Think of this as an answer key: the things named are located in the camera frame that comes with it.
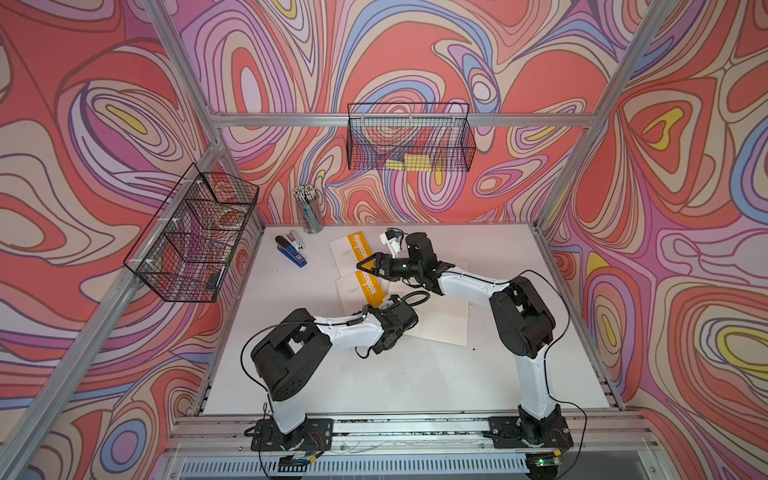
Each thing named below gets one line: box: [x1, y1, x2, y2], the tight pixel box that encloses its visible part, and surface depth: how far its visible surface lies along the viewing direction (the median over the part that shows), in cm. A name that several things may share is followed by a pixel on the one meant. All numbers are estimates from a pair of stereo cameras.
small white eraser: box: [287, 230, 305, 251], surface depth 113 cm
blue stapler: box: [275, 235, 308, 269], surface depth 110 cm
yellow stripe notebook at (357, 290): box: [335, 271, 390, 315], surface depth 100 cm
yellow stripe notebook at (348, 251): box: [329, 231, 375, 277], surface depth 114 cm
